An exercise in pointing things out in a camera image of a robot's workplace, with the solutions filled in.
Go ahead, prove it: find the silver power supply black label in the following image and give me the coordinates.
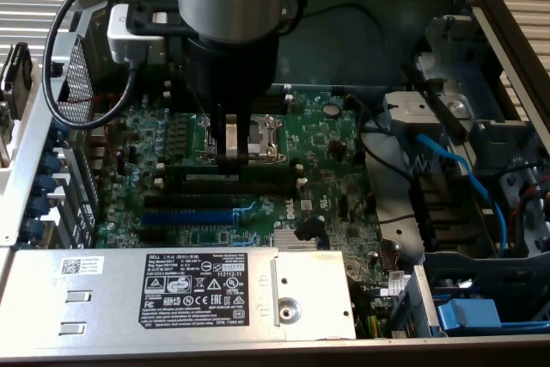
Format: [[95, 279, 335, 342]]
[[0, 248, 358, 342]]

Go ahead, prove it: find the graphics card black fan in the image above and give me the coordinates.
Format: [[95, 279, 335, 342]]
[[0, 41, 34, 170]]

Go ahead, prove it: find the white barcode tag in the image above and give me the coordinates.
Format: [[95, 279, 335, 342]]
[[383, 270, 408, 297]]

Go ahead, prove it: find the thin red wire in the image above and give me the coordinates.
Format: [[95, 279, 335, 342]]
[[68, 95, 124, 160]]

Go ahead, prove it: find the grey metal disk bay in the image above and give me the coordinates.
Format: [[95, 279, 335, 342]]
[[423, 14, 508, 125]]

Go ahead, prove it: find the silver chipset heatsink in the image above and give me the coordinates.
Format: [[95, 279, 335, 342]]
[[273, 229, 331, 253]]

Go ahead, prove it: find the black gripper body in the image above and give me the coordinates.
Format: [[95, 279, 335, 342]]
[[185, 34, 281, 107]]

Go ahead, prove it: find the grey metal PC case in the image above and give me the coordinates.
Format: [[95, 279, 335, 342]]
[[0, 0, 550, 367]]

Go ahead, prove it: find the yellow black power wire bundle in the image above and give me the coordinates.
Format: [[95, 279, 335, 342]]
[[354, 280, 388, 339]]

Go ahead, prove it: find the blue SATA cable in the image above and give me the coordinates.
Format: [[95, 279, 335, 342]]
[[397, 130, 510, 252]]

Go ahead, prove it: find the long black expansion slot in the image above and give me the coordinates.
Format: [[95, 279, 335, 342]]
[[144, 194, 235, 210]]

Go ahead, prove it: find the black plastic drive caddy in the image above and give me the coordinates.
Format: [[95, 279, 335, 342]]
[[407, 159, 511, 256]]

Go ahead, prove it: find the white parts rack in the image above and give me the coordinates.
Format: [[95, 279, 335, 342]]
[[0, 61, 46, 183]]

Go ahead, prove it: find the black flat cable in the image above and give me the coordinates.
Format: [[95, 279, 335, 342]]
[[400, 64, 468, 141]]

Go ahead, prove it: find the blue plastic drive handle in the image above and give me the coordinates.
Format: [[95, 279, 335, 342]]
[[434, 297, 550, 339]]

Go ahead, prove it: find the black camera cable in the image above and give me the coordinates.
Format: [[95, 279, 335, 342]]
[[42, 0, 150, 130]]

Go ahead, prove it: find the blue slot retainer clip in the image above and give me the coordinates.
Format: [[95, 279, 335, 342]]
[[33, 174, 58, 195], [27, 195, 52, 217], [46, 122, 70, 145], [39, 152, 64, 174], [21, 217, 46, 239]]

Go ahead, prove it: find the thin black cable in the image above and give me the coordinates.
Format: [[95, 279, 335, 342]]
[[307, 2, 390, 93]]

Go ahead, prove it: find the silver CPU socket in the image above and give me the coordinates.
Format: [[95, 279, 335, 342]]
[[195, 113, 283, 166]]

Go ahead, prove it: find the dark SATA plug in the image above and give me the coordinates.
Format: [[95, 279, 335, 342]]
[[294, 214, 330, 244]]

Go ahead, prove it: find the silver metal drive bracket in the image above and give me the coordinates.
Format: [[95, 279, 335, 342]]
[[383, 90, 472, 136]]

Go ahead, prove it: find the black round cable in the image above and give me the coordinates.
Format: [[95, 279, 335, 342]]
[[358, 124, 416, 183]]

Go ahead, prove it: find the green Dell motherboard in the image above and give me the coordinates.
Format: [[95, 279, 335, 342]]
[[85, 88, 416, 312]]

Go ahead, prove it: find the blue expansion slot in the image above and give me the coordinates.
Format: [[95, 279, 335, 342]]
[[141, 210, 241, 226]]

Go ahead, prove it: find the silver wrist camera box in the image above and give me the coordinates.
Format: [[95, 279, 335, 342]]
[[106, 3, 168, 66]]

